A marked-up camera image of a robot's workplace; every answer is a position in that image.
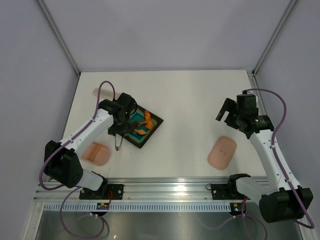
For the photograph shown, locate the metal food tongs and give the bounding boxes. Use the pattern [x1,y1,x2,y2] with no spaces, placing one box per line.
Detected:
[114,134,123,152]

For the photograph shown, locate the orange fried shrimp piece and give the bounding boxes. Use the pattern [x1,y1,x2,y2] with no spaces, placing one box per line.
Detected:
[134,129,147,135]

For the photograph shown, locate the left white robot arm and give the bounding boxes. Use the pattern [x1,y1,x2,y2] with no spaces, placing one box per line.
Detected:
[38,96,137,199]

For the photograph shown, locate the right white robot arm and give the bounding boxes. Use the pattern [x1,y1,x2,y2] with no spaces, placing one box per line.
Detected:
[216,94,313,223]

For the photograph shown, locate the pink lunch box base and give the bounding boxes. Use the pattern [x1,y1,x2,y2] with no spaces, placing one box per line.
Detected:
[81,141,111,166]

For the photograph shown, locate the pink lunch box lid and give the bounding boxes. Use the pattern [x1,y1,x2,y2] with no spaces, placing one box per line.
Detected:
[207,136,237,170]

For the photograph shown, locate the brown meat patty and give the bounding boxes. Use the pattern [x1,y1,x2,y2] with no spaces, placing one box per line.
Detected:
[130,121,138,132]

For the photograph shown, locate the black teal square plate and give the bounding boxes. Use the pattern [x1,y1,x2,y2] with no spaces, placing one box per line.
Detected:
[124,105,164,149]

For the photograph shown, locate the orange fried chicken piece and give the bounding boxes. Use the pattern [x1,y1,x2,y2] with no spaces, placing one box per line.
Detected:
[139,110,154,130]

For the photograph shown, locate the beige cutlery case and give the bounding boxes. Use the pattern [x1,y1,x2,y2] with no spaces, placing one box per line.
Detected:
[99,89,121,101]

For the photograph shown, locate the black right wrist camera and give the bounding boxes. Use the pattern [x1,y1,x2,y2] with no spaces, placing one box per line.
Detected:
[236,94,257,111]

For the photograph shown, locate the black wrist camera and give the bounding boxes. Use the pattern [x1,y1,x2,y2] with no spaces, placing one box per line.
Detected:
[236,94,257,111]
[117,92,138,115]

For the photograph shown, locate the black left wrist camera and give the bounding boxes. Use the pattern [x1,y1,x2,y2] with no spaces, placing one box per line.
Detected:
[117,92,138,115]

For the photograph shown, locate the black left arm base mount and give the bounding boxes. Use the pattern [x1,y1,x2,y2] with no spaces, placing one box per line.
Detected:
[79,183,124,200]

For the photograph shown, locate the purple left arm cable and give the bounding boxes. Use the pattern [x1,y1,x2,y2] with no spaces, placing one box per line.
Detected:
[39,80,117,238]

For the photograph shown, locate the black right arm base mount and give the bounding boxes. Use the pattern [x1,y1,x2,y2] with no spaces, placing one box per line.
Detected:
[205,183,244,200]

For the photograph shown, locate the aluminium mounting rail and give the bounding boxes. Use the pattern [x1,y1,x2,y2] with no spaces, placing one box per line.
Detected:
[33,176,229,203]

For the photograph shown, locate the white slotted cable duct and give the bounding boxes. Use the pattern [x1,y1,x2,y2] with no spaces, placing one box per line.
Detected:
[43,202,231,213]

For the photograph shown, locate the right aluminium frame post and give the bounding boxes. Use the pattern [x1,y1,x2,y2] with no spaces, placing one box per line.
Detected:
[251,0,300,78]

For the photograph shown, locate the aluminium frame post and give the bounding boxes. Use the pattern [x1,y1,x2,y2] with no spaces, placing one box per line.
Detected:
[251,0,300,78]
[35,0,81,79]

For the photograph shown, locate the left aluminium frame post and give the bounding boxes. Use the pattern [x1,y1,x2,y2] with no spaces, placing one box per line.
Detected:
[35,0,81,79]

